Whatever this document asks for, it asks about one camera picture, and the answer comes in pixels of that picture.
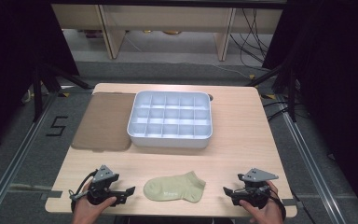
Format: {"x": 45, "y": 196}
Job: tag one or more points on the person's right hand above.
{"x": 268, "y": 214}

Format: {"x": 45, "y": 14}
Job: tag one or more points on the yellow object under desk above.
{"x": 171, "y": 32}

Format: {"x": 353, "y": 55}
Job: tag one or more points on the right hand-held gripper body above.
{"x": 256, "y": 175}

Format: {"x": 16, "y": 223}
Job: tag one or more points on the light wooden desk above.
{"x": 167, "y": 15}

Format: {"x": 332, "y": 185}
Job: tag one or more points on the white divided storage box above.
{"x": 171, "y": 141}

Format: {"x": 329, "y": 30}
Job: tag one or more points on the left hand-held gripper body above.
{"x": 104, "y": 177}

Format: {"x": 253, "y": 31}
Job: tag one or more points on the grey tape strip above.
{"x": 289, "y": 202}
{"x": 52, "y": 195}

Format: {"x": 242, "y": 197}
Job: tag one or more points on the black metal stand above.
{"x": 37, "y": 93}
{"x": 292, "y": 93}

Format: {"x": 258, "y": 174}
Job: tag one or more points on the aluminium floor rail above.
{"x": 15, "y": 161}
{"x": 310, "y": 168}

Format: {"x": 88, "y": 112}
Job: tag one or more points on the yellow floor tape piece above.
{"x": 64, "y": 94}
{"x": 268, "y": 96}
{"x": 252, "y": 76}

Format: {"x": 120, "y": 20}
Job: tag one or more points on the pale green ankle sock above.
{"x": 174, "y": 188}

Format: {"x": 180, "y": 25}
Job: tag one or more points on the person's left hand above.
{"x": 87, "y": 213}

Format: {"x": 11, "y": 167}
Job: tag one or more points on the black curtain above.
{"x": 12, "y": 62}
{"x": 338, "y": 77}

